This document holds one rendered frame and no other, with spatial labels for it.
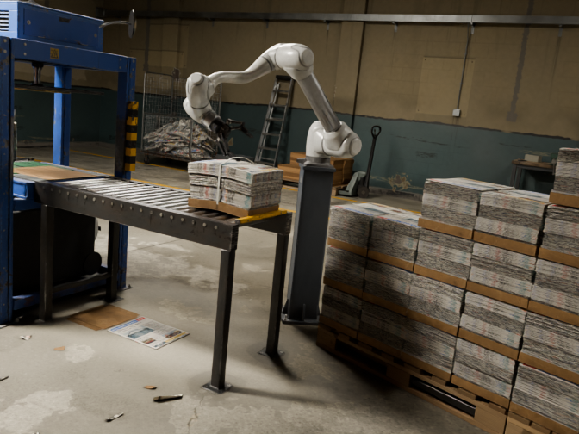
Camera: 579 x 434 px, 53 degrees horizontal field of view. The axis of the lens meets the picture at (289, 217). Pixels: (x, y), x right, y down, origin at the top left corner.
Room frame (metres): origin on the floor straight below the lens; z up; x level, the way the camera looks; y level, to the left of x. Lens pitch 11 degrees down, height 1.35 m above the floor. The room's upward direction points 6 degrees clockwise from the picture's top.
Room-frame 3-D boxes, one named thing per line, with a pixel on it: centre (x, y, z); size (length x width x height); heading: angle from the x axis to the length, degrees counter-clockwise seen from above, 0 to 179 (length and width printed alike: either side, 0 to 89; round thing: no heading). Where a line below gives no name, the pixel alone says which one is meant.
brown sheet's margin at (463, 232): (2.78, -0.85, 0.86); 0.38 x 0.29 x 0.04; 136
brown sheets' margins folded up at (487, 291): (2.87, -0.76, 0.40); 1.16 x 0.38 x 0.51; 44
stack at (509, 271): (2.87, -0.76, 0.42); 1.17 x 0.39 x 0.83; 44
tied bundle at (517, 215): (2.56, -1.06, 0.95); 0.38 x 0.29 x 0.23; 133
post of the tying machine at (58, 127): (4.08, 1.66, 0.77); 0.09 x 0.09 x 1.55; 62
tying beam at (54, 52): (3.55, 1.60, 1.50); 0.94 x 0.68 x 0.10; 152
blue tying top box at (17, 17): (3.55, 1.60, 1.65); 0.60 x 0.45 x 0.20; 152
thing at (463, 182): (2.77, -0.86, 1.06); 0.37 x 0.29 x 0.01; 136
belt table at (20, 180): (3.55, 1.60, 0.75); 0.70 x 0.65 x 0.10; 62
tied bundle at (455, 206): (2.78, -0.86, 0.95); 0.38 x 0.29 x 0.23; 136
